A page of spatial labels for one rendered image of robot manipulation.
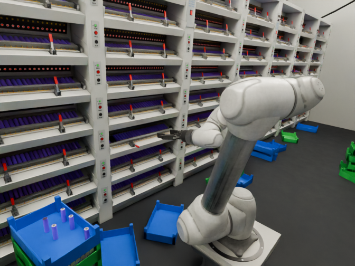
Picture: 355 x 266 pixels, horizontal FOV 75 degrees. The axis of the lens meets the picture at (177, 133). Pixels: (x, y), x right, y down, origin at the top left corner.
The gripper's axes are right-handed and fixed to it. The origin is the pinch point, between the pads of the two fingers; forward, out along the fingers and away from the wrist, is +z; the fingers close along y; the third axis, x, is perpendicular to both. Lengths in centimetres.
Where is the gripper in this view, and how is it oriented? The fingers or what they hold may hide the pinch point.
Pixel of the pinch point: (166, 133)
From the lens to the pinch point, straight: 147.6
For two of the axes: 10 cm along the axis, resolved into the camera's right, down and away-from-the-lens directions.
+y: 7.1, -2.0, 6.8
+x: -0.9, -9.8, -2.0
